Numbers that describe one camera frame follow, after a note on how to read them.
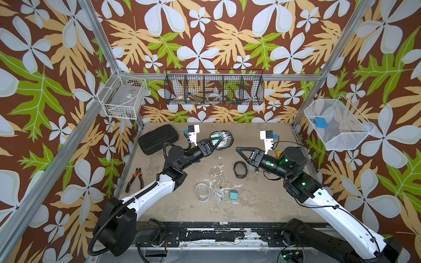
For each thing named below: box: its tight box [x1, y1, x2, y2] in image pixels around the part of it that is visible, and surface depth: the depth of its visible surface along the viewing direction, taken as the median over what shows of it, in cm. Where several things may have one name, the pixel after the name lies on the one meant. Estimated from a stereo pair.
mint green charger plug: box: [210, 132, 223, 145], surface depth 66 cm
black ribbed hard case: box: [138, 124, 179, 156], surface depth 107 cm
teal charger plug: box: [230, 189, 239, 201], surface depth 88 cm
